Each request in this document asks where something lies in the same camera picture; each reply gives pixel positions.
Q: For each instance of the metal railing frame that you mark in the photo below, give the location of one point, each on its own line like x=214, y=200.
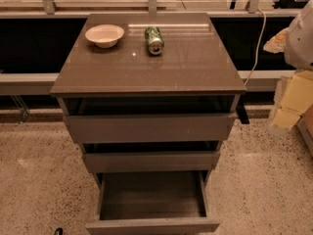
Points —
x=36, y=35

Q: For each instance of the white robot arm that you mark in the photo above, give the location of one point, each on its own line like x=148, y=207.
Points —
x=299, y=40

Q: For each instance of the small black object on floor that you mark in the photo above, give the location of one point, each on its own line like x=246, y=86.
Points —
x=58, y=231

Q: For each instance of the green soda can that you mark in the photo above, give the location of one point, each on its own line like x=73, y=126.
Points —
x=154, y=40

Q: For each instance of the white bowl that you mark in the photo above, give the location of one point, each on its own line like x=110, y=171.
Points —
x=104, y=35

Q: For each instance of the grey bottom drawer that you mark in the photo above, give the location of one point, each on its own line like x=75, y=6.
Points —
x=152, y=203

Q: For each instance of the cardboard box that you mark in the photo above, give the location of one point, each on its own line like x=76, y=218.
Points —
x=305, y=127

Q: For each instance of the grey drawer cabinet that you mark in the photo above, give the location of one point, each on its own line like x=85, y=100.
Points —
x=193, y=61

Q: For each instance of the grey drawer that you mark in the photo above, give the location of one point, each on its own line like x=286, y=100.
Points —
x=100, y=120
x=137, y=157
x=152, y=203

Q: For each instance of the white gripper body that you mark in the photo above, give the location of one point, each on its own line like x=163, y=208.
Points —
x=300, y=42

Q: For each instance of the grey middle drawer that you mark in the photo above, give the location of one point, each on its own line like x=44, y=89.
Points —
x=137, y=157

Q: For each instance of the grey top drawer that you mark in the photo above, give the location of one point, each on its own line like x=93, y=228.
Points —
x=100, y=120

